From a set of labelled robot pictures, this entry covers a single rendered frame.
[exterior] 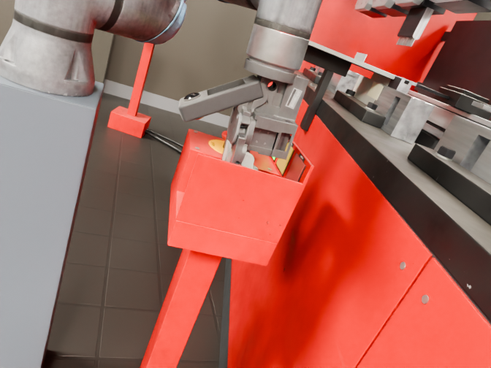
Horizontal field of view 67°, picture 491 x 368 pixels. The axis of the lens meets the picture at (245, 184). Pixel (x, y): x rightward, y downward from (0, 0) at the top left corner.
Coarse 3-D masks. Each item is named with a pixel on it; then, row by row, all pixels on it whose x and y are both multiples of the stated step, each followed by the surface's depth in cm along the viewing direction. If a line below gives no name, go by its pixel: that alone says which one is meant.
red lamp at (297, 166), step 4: (296, 156) 56; (296, 160) 56; (300, 160) 55; (292, 164) 57; (296, 164) 56; (300, 164) 54; (304, 164) 53; (292, 168) 57; (296, 168) 55; (300, 168) 54; (288, 172) 58; (292, 172) 56; (296, 172) 55; (300, 172) 53; (288, 176) 57; (292, 176) 56; (296, 176) 55; (296, 180) 54
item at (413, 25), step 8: (416, 8) 97; (424, 8) 93; (408, 16) 100; (416, 16) 96; (424, 16) 93; (408, 24) 99; (416, 24) 94; (424, 24) 93; (400, 32) 102; (408, 32) 97; (416, 32) 94; (400, 40) 102; (408, 40) 98
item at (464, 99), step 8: (408, 80) 101; (424, 88) 102; (440, 88) 109; (448, 88) 107; (456, 88) 103; (440, 96) 107; (448, 96) 103; (456, 96) 100; (464, 96) 99; (472, 96) 100; (480, 96) 100; (448, 104) 108; (456, 104) 100; (464, 104) 100; (488, 104) 100; (472, 112) 100; (480, 112) 100; (488, 112) 100
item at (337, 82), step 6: (318, 66) 173; (318, 72) 172; (348, 72) 132; (354, 72) 132; (336, 78) 139; (342, 78) 134; (348, 78) 134; (354, 78) 134; (330, 84) 144; (336, 84) 136; (342, 84) 135; (348, 84) 135; (354, 84) 135; (330, 90) 141; (336, 90) 136; (342, 90) 136
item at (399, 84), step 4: (392, 80) 96; (396, 80) 94; (400, 80) 91; (404, 80) 91; (392, 84) 95; (396, 84) 93; (400, 84) 92; (404, 84) 92; (408, 84) 92; (396, 88) 92; (400, 88) 92; (404, 88) 92; (408, 88) 92; (404, 92) 92
